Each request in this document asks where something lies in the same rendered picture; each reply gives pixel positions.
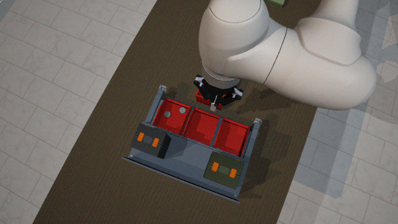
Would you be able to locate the red open-front bin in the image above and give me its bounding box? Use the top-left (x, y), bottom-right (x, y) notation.
top-left (213, 118), bottom-right (249, 157)
top-left (196, 90), bottom-right (222, 110)
top-left (152, 98), bottom-right (192, 135)
top-left (182, 108), bottom-right (220, 146)

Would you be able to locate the grey metal shelf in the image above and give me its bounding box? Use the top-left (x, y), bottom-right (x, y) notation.
top-left (122, 85), bottom-right (262, 204)

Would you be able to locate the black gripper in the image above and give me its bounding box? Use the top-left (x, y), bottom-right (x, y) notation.
top-left (194, 75), bottom-right (243, 111)

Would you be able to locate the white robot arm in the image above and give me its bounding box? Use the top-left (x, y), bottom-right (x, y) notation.
top-left (198, 0), bottom-right (377, 110)

